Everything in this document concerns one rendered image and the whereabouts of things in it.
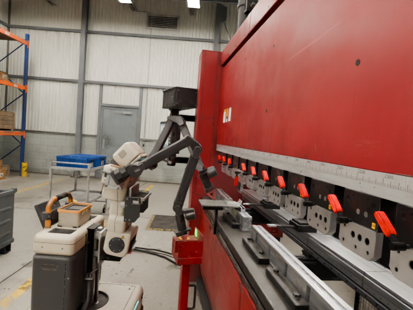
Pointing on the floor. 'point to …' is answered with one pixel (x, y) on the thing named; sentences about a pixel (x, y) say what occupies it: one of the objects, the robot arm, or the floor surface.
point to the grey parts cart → (80, 195)
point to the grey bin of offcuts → (7, 219)
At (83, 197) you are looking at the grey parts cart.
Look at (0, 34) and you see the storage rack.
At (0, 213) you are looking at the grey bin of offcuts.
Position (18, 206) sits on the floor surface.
